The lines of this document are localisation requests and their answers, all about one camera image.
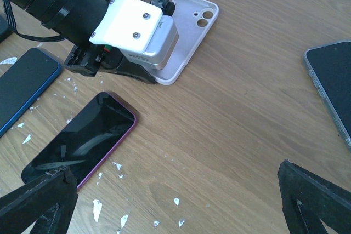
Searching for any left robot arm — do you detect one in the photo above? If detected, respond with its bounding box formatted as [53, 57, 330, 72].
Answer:
[1, 0, 139, 233]

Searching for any purple phone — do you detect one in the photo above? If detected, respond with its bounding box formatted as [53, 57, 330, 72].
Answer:
[21, 92, 137, 189]

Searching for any bare black phone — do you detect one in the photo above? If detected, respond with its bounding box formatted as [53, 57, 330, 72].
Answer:
[302, 40, 350, 149]

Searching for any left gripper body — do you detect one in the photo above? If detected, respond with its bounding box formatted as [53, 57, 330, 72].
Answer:
[63, 0, 140, 78]

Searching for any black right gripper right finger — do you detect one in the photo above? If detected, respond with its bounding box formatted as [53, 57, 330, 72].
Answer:
[278, 160, 350, 233]

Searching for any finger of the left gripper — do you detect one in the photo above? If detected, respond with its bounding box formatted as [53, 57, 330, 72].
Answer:
[99, 57, 156, 84]

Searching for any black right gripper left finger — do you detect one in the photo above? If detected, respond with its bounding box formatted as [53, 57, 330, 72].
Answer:
[1, 166, 78, 233]

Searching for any cream cased phone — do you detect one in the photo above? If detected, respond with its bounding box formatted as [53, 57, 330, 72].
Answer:
[149, 0, 219, 85]

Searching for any blue phone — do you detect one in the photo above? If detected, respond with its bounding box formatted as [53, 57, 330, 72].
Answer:
[1, 48, 62, 135]

